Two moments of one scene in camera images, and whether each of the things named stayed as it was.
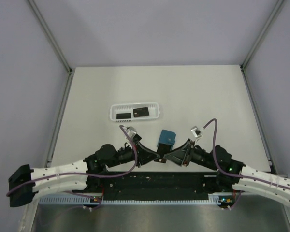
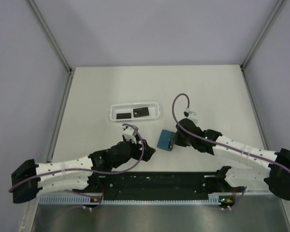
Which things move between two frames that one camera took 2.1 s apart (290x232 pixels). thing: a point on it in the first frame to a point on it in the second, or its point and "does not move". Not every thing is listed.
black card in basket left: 123,116 does not move
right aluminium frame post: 244,62 does not move
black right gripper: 180,156 to 178,141
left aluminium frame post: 55,45 does not move
